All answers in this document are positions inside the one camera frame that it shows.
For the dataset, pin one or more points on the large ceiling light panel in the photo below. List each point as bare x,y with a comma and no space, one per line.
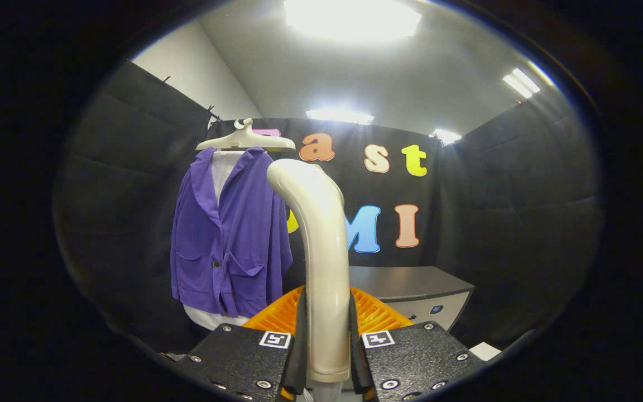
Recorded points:
352,19

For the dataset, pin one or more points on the white ironing board cover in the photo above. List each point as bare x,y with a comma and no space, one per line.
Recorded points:
221,173

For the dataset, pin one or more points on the purple jacket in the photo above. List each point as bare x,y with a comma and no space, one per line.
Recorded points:
249,223

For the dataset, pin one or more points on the white garment steamer head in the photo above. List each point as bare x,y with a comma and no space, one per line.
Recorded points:
324,262

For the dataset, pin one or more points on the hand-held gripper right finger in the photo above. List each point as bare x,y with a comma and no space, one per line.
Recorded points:
411,357

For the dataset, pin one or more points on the white clothes hanger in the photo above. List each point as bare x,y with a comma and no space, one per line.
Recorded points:
243,139

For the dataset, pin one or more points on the black backdrop cloth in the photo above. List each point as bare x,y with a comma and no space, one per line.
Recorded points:
494,212

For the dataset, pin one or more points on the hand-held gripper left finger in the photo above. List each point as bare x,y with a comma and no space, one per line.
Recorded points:
243,357

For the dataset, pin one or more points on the grey cabinet with dark top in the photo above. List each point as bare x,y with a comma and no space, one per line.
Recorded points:
405,282

